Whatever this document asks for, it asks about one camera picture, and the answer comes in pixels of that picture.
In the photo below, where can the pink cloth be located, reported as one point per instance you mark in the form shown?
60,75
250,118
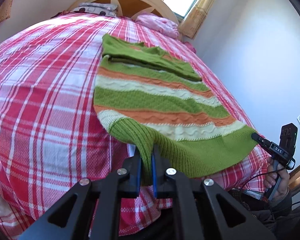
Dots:
188,46

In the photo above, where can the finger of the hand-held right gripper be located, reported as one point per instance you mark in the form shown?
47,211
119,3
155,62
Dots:
257,137

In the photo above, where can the bed with red plaid sheet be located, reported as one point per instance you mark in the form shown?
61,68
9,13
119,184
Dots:
40,92

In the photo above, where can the green orange striped knit sweater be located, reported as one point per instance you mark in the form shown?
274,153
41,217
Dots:
165,100

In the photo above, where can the grey patterned pillow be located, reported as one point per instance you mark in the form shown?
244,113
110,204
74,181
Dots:
95,8

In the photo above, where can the person's right hand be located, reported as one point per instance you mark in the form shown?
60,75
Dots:
285,180

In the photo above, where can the person's legs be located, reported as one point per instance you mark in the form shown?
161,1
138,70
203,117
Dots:
270,215

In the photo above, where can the dark red cloth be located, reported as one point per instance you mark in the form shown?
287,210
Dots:
62,13

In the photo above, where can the pink quilt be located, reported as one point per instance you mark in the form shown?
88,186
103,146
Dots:
160,25

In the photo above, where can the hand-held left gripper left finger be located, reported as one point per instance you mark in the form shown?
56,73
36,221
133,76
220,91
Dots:
137,175

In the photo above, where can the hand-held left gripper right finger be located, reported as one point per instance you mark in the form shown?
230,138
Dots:
154,177

